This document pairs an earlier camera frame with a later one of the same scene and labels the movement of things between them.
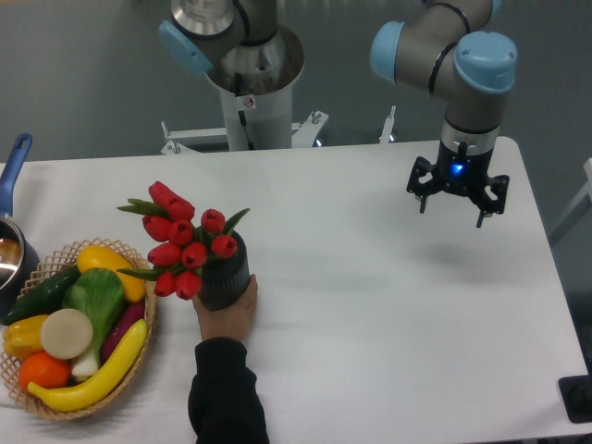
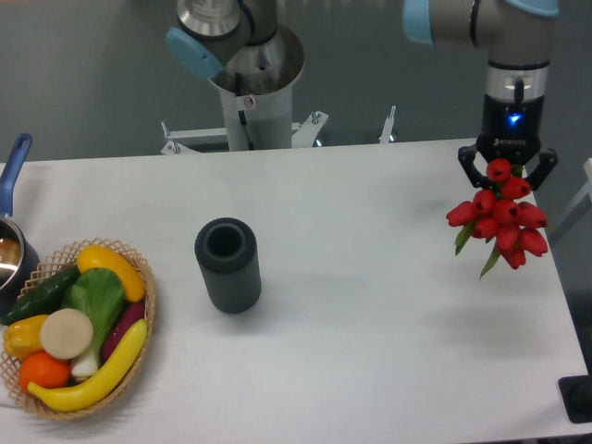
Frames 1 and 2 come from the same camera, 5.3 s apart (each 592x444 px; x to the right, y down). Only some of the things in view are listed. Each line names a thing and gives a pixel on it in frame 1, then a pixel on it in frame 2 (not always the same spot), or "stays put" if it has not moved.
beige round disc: (65, 334) stays put
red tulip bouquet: (184, 247) to (496, 216)
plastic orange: (43, 370) stays put
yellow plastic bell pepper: (23, 338) stays put
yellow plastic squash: (108, 259) stays put
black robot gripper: (464, 163) to (513, 110)
